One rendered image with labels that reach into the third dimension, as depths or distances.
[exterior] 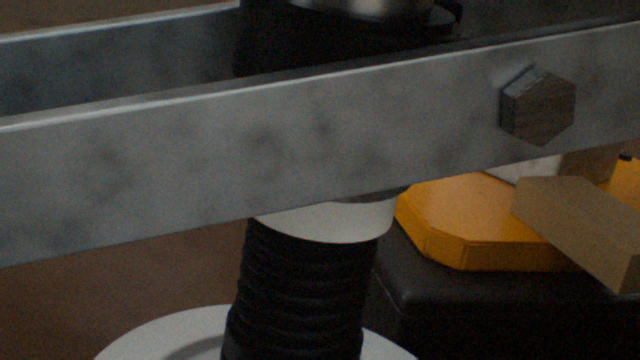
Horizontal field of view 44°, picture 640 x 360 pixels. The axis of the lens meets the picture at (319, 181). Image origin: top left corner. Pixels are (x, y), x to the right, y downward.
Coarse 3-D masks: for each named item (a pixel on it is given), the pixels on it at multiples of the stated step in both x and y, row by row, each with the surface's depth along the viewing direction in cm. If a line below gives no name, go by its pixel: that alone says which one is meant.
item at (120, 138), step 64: (512, 0) 40; (576, 0) 41; (0, 64) 34; (64, 64) 35; (128, 64) 36; (192, 64) 37; (384, 64) 27; (448, 64) 28; (512, 64) 29; (576, 64) 29; (0, 128) 25; (64, 128) 25; (128, 128) 26; (192, 128) 26; (256, 128) 27; (320, 128) 28; (384, 128) 28; (448, 128) 29; (512, 128) 29; (576, 128) 31; (0, 192) 25; (64, 192) 26; (128, 192) 27; (192, 192) 27; (256, 192) 28; (320, 192) 29; (0, 256) 26
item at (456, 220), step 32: (416, 192) 101; (448, 192) 103; (480, 192) 105; (512, 192) 107; (608, 192) 113; (416, 224) 96; (448, 224) 94; (480, 224) 95; (512, 224) 97; (448, 256) 92; (480, 256) 92; (512, 256) 93; (544, 256) 94
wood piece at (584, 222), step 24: (528, 192) 97; (552, 192) 95; (576, 192) 97; (600, 192) 98; (528, 216) 97; (552, 216) 93; (576, 216) 90; (600, 216) 91; (624, 216) 92; (552, 240) 93; (576, 240) 90; (600, 240) 86; (624, 240) 85; (600, 264) 86; (624, 264) 83; (624, 288) 84
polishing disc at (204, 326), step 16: (160, 320) 47; (176, 320) 47; (192, 320) 47; (208, 320) 48; (224, 320) 48; (128, 336) 45; (144, 336) 45; (160, 336) 45; (176, 336) 46; (192, 336) 46; (208, 336) 46; (368, 336) 49; (112, 352) 43; (128, 352) 43; (144, 352) 44; (160, 352) 44; (176, 352) 44; (192, 352) 44; (208, 352) 45; (368, 352) 47; (384, 352) 47; (400, 352) 48
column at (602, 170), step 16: (608, 144) 112; (544, 160) 105; (560, 160) 103; (576, 160) 106; (592, 160) 110; (608, 160) 115; (496, 176) 111; (512, 176) 109; (528, 176) 107; (592, 176) 113; (608, 176) 117
